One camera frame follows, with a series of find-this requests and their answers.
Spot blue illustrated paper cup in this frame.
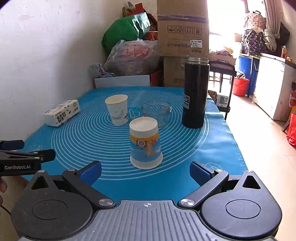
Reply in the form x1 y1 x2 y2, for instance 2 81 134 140
129 116 163 170

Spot white paper cup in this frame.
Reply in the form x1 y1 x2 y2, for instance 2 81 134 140
105 94 128 126

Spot person's left hand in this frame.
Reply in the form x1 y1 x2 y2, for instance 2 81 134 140
0 177 8 205

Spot white tissue pack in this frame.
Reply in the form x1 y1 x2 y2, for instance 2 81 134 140
43 100 80 127

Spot blue silicone baking mat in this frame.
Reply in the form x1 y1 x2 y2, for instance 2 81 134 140
23 87 247 202

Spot tall black thermos bottle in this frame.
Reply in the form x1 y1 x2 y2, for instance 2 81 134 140
182 57 210 129

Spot small glass jar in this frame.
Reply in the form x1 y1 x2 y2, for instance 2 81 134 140
142 100 172 128

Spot red shopping bag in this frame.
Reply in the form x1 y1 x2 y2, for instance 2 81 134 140
287 113 296 147

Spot red plastic bucket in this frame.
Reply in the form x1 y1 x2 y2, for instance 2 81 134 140
232 78 249 97

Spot small white printed bag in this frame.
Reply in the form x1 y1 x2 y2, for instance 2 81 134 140
88 63 115 78

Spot black metal stool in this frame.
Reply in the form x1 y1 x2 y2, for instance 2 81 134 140
209 60 237 121

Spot white flat box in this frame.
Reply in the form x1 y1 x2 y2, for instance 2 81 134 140
94 75 150 88

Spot lower cardboard box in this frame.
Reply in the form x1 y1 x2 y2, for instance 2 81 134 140
164 57 187 88

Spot cardboard box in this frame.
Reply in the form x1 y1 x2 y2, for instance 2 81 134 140
164 57 187 88
157 0 209 57

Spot white chest freezer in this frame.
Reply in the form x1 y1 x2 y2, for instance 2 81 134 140
253 53 295 121

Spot clear plastic bag red contents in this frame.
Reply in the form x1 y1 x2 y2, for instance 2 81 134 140
104 40 160 76

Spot upper cardboard box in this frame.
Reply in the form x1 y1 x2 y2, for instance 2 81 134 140
157 0 209 57

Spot green bag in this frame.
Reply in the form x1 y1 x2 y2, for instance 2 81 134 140
102 12 151 54

